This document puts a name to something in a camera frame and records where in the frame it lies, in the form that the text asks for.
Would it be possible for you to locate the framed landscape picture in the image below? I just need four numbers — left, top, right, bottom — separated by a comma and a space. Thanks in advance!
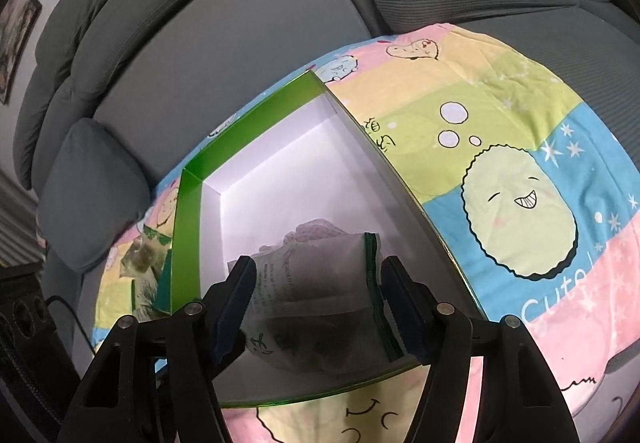
0, 0, 43, 106

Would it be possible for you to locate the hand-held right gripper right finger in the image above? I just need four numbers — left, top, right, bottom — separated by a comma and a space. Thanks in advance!
381, 255, 581, 443

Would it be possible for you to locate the black cable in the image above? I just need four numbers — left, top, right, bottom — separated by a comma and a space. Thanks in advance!
47, 295, 97, 359

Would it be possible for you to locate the green cardboard box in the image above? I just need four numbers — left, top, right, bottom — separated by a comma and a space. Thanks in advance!
155, 68, 488, 411

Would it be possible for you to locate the clear plastic zip bag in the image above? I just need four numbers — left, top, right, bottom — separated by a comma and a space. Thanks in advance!
227, 218, 406, 369

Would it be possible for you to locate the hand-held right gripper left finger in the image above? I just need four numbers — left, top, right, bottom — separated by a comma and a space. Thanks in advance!
56, 255, 258, 443

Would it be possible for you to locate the grey curtain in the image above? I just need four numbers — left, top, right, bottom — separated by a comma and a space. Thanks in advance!
0, 168, 47, 269

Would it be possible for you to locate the grey sofa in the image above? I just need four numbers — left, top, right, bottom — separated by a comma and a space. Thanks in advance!
12, 0, 640, 379

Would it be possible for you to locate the black speaker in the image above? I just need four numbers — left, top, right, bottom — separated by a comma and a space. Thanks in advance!
0, 263, 57, 424

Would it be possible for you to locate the cartoon printed blanket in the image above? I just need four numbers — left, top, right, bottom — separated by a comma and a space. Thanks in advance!
92, 20, 640, 443

